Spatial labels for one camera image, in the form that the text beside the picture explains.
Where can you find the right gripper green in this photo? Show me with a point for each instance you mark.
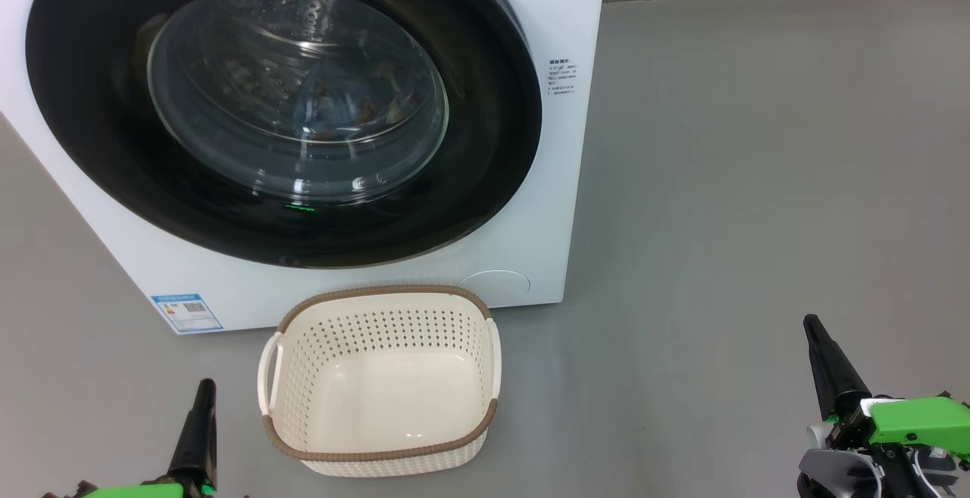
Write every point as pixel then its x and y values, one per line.
pixel 917 418

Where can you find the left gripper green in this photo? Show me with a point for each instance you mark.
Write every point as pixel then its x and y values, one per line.
pixel 144 491

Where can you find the blue garment with orange prints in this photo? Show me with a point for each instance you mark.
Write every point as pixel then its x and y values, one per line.
pixel 326 130

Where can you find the black round glass washer door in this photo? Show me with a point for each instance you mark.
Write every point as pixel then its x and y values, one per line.
pixel 91 104

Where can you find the right white grey robot arm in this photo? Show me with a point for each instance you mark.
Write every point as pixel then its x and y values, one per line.
pixel 841 475

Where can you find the white front-load washing machine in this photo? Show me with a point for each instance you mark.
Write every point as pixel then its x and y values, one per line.
pixel 561 195

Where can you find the washing machine drum with clothes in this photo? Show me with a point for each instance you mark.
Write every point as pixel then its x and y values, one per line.
pixel 280 36

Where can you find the cream perforated laundry basket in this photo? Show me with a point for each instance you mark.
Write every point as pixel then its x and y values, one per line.
pixel 303 407

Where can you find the blue energy label sticker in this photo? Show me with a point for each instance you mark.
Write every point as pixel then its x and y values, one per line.
pixel 187 313

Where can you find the round drain filter cover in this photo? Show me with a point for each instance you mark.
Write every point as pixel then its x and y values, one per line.
pixel 494 288

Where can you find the small printed text label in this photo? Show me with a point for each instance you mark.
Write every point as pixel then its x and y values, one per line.
pixel 563 77

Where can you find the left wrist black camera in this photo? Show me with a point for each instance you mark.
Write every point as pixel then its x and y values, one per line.
pixel 68 492

